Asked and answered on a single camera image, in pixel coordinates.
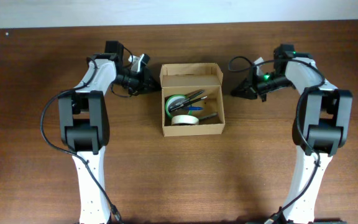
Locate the cream masking tape roll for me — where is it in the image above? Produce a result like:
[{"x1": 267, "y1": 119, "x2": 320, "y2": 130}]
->
[{"x1": 171, "y1": 114, "x2": 199, "y2": 126}]

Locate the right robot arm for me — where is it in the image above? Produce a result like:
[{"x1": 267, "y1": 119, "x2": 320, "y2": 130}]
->
[{"x1": 231, "y1": 44, "x2": 353, "y2": 223}]

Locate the dark grey pen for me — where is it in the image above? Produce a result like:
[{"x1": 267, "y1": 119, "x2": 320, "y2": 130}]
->
[{"x1": 168, "y1": 90, "x2": 204, "y2": 110}]

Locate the black pen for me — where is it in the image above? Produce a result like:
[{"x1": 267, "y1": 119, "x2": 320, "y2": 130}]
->
[{"x1": 168, "y1": 96, "x2": 207, "y2": 112}]

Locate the black and white marker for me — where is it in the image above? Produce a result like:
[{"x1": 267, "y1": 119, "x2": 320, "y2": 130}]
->
[{"x1": 198, "y1": 112, "x2": 218, "y2": 121}]

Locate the cardboard box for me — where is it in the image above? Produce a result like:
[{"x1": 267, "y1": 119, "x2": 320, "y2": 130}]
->
[{"x1": 160, "y1": 63, "x2": 226, "y2": 137}]

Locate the blue ballpoint pen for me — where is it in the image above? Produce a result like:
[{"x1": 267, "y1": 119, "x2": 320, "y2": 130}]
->
[{"x1": 182, "y1": 106, "x2": 204, "y2": 111}]

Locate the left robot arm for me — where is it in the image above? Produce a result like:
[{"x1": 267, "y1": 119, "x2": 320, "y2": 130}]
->
[{"x1": 58, "y1": 40, "x2": 160, "y2": 224}]

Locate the green tape roll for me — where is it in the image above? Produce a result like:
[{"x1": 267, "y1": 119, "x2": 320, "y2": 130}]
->
[{"x1": 165, "y1": 95, "x2": 192, "y2": 119}]

